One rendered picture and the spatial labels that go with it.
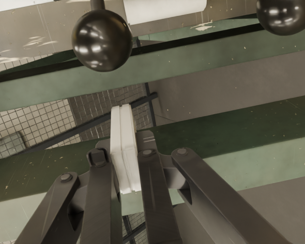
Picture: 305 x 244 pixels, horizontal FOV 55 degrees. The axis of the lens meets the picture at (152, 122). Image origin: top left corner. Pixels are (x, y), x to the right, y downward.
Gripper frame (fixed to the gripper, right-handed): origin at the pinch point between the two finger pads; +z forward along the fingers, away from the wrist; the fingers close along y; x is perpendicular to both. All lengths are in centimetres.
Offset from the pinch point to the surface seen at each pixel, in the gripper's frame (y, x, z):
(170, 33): 21, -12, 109
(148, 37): 12, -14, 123
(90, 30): -0.5, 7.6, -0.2
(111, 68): 0.2, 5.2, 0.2
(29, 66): -33, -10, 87
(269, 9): 10.3, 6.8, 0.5
